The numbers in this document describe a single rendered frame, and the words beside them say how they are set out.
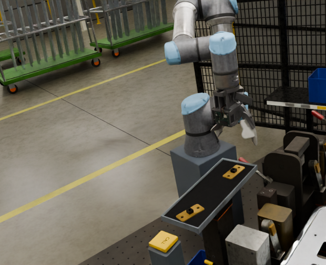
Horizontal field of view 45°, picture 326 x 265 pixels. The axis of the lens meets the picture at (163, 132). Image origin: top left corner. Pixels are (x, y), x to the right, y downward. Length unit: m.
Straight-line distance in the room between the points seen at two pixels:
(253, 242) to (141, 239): 0.83
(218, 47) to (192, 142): 0.56
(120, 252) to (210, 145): 0.64
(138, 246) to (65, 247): 1.39
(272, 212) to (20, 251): 2.38
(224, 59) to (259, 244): 0.53
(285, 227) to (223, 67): 0.52
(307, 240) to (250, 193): 0.77
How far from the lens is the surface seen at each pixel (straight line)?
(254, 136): 1.26
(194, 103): 1.54
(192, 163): 1.60
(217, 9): 1.59
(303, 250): 1.31
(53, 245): 3.26
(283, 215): 1.31
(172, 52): 1.27
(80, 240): 3.21
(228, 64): 1.17
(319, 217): 1.43
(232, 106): 1.23
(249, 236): 1.19
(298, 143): 1.47
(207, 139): 1.60
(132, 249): 1.86
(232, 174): 1.36
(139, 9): 9.21
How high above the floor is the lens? 1.88
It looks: 25 degrees down
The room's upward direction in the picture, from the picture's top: 11 degrees counter-clockwise
